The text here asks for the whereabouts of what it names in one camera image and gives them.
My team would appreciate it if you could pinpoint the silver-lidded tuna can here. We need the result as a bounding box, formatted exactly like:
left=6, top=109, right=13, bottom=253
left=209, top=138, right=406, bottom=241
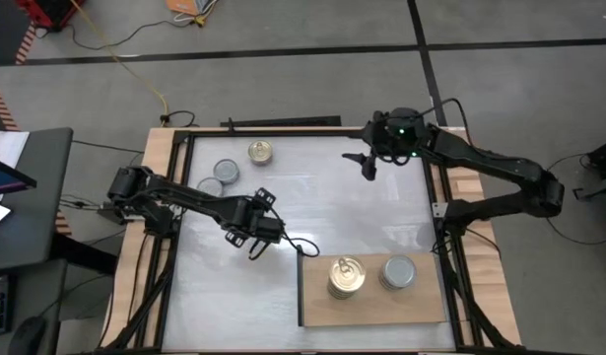
left=378, top=268, right=413, bottom=292
left=380, top=253, right=418, bottom=288
left=196, top=177, right=225, bottom=197
left=212, top=158, right=240, bottom=185

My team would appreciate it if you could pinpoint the white paper sheet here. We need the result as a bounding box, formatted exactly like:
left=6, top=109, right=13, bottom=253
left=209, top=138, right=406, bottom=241
left=0, top=130, right=31, bottom=172

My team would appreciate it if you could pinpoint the coiled black cable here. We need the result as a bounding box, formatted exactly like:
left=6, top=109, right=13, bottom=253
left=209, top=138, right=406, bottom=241
left=159, top=109, right=198, bottom=128

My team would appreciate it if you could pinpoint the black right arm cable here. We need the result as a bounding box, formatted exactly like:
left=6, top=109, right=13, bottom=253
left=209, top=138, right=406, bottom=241
left=415, top=97, right=475, bottom=147

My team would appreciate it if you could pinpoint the laptop with blue screen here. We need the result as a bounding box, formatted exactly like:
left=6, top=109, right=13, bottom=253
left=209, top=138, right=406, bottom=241
left=0, top=155, right=37, bottom=197

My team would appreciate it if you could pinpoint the red and black case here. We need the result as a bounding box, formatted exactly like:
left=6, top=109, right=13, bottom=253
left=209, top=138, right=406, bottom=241
left=14, top=0, right=86, bottom=32

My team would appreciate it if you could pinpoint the wooden shelf board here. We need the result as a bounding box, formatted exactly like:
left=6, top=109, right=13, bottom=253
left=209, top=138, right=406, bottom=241
left=301, top=252, right=447, bottom=327

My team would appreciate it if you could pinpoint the looped black floor cable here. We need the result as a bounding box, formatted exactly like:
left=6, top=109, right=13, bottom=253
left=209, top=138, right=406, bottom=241
left=540, top=152, right=606, bottom=247

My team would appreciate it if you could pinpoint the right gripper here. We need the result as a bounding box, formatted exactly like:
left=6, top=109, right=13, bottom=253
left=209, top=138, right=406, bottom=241
left=341, top=122, right=427, bottom=182

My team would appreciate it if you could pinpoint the dark grey low desk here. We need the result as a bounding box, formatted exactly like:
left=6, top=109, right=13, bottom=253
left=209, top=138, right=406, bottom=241
left=0, top=258, right=70, bottom=355

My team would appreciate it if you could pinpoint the black desk beam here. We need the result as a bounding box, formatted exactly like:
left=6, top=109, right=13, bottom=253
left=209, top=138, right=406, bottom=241
left=50, top=231, right=119, bottom=275

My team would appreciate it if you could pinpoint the thin black cable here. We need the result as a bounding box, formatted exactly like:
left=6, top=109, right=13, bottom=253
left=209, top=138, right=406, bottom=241
left=70, top=140, right=146, bottom=155

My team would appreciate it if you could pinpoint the long black floor cable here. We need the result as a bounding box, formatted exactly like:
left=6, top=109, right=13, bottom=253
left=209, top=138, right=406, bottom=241
left=65, top=19, right=195, bottom=51

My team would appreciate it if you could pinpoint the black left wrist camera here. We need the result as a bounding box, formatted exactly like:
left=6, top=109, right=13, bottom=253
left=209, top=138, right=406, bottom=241
left=255, top=216, right=288, bottom=244

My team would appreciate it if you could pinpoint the black metal table frame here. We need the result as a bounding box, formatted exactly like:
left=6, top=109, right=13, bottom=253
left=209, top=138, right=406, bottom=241
left=93, top=125, right=525, bottom=355

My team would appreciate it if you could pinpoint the yellow cable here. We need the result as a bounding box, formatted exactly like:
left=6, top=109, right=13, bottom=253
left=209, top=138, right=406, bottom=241
left=69, top=0, right=169, bottom=117

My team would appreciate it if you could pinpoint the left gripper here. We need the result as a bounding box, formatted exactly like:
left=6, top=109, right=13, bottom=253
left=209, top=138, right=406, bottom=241
left=224, top=186, right=277, bottom=249

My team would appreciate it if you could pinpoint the black floor device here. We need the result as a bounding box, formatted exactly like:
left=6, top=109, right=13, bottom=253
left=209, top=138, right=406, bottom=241
left=572, top=136, right=606, bottom=201

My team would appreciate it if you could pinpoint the black computer mouse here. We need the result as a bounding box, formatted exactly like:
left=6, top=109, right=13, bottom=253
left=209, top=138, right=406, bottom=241
left=7, top=315, right=48, bottom=355

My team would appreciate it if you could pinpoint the black shelf side panel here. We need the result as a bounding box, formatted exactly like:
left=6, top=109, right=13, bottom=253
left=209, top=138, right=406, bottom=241
left=297, top=248, right=306, bottom=327

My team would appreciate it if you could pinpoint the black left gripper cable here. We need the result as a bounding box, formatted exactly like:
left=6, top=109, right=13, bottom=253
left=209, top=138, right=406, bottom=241
left=247, top=231, right=322, bottom=261

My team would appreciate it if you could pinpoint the white cable bundle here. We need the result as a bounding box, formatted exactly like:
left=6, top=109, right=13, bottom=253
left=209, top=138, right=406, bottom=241
left=172, top=9, right=220, bottom=29

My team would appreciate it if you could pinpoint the flat black bar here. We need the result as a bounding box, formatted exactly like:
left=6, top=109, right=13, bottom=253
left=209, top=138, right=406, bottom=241
left=219, top=114, right=343, bottom=129

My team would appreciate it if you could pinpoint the orange pad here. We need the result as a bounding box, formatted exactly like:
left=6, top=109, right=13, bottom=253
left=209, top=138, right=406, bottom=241
left=165, top=0, right=220, bottom=17

